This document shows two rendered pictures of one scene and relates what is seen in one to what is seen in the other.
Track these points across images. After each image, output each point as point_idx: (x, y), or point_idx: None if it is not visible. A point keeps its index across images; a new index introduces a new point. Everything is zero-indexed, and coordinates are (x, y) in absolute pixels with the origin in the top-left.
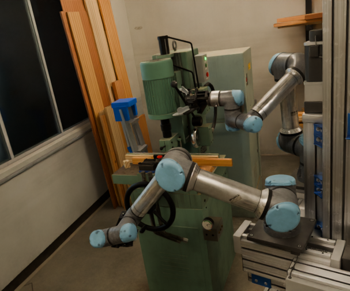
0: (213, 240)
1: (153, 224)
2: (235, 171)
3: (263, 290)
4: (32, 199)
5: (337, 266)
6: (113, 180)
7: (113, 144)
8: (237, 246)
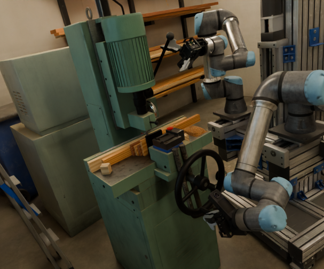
0: (222, 191)
1: (193, 206)
2: None
3: (216, 226)
4: None
5: None
6: (113, 194)
7: None
8: (286, 160)
